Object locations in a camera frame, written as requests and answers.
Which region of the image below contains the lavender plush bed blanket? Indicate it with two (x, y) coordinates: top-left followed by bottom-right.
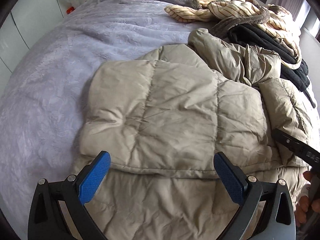
(1, 0), (198, 235)

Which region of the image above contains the beige puffer jacket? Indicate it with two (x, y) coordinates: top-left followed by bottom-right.
(73, 29), (319, 239)

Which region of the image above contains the tan striped fleece blanket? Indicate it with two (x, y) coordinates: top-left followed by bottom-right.
(164, 0), (302, 69)

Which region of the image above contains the person's right hand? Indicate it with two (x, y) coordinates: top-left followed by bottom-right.
(294, 171), (320, 228)

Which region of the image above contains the white wardrobe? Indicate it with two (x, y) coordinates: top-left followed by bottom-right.
(1, 0), (63, 93)

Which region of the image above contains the black garment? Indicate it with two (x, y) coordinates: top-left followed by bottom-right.
(227, 23), (316, 108)

